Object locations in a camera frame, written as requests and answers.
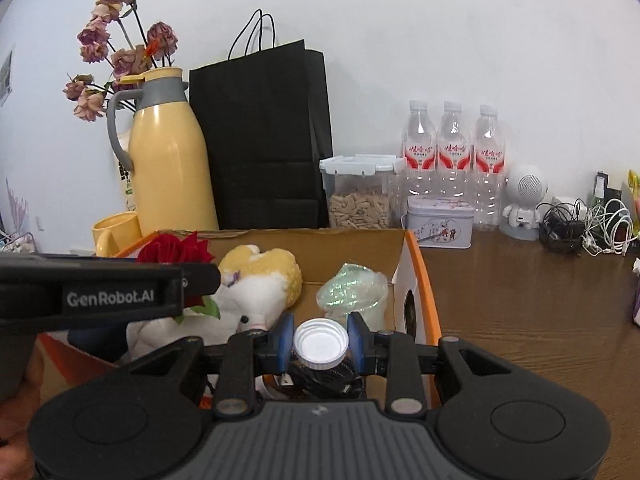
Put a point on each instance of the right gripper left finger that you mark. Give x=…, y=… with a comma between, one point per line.
x=157, y=414

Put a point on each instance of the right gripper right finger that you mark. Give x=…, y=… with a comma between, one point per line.
x=485, y=414

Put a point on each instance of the red artificial rose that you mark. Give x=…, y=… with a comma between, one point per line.
x=175, y=259

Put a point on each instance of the yellow white plush toy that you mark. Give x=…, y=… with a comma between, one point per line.
x=256, y=288

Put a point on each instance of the iridescent plastic bundle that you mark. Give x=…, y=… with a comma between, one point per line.
x=355, y=288

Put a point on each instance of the person's left hand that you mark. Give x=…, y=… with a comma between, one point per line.
x=16, y=413

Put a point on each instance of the orange white cardboard box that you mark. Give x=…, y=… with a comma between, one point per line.
x=320, y=254

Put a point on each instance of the yellow ceramic mug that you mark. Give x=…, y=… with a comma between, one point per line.
x=115, y=233

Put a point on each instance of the yellow thermos jug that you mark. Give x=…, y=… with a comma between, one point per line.
x=166, y=156

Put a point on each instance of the white decorated tin box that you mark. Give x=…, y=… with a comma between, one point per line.
x=439, y=222

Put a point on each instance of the white robot figurine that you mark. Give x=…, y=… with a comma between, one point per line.
x=526, y=189

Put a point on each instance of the black charger adapter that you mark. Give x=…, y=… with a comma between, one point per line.
x=602, y=194

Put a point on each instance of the clear seed storage container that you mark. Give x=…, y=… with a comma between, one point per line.
x=363, y=191

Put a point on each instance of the middle water bottle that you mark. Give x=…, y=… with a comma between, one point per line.
x=454, y=152

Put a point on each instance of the water bottle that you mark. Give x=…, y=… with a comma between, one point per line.
x=454, y=152
x=488, y=169
x=418, y=148

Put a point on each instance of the dried pink rose bouquet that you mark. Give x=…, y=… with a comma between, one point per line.
x=115, y=37

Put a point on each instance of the right water bottle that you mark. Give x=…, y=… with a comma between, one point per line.
x=488, y=169

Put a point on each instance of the colourful snack packet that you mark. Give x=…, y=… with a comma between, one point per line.
x=633, y=183

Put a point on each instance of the left water bottle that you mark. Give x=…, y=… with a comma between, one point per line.
x=418, y=148

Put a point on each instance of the black paper bag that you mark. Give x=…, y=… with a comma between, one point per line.
x=266, y=122

